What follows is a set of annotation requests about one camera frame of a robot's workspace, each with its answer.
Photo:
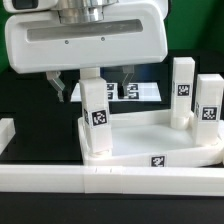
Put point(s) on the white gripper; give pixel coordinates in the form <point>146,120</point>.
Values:
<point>55,36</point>

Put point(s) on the white desk top tray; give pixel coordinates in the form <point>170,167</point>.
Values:
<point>145,139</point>

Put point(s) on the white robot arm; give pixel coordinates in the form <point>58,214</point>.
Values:
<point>52,36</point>

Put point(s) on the white front fence bar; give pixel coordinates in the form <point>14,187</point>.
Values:
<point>112,180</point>

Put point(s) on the white marker base plate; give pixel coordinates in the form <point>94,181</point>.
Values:
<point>143,92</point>

